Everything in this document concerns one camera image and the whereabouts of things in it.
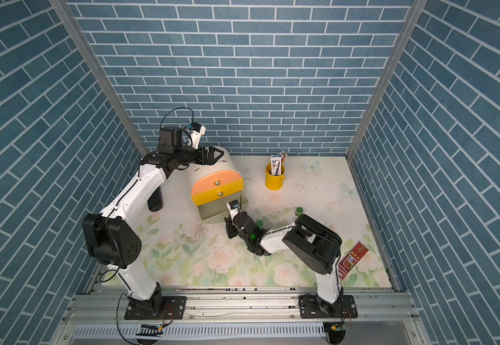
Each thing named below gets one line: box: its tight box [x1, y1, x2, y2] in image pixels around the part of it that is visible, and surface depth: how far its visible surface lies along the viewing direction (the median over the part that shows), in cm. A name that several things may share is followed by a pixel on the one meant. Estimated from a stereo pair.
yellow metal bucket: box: [264, 162, 286, 191], surface depth 104 cm
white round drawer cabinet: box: [184, 145, 250, 210], surface depth 87 cm
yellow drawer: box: [191, 178, 245, 207], surface depth 90 cm
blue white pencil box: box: [270, 156, 282, 177], surface depth 101 cm
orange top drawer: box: [191, 170, 243, 195], surface depth 84 cm
